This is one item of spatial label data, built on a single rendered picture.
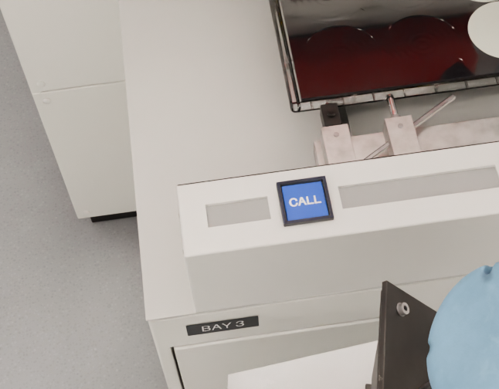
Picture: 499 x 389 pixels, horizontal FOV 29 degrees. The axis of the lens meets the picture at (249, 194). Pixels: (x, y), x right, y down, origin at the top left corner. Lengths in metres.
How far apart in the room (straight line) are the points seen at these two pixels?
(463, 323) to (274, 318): 0.55
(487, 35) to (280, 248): 0.44
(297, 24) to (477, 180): 0.36
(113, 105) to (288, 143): 0.60
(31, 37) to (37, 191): 0.69
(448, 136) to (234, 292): 0.34
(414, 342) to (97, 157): 1.16
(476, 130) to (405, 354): 0.44
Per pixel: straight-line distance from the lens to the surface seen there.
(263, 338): 1.26
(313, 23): 1.32
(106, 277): 2.15
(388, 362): 0.86
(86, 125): 1.87
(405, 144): 1.19
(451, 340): 0.69
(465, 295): 0.70
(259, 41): 1.41
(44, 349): 2.11
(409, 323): 0.91
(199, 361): 1.30
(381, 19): 1.33
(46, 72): 1.75
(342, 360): 1.15
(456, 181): 1.11
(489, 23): 1.34
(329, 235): 1.06
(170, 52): 1.41
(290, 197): 1.08
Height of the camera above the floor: 1.87
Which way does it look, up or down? 57 degrees down
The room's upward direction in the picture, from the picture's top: 4 degrees counter-clockwise
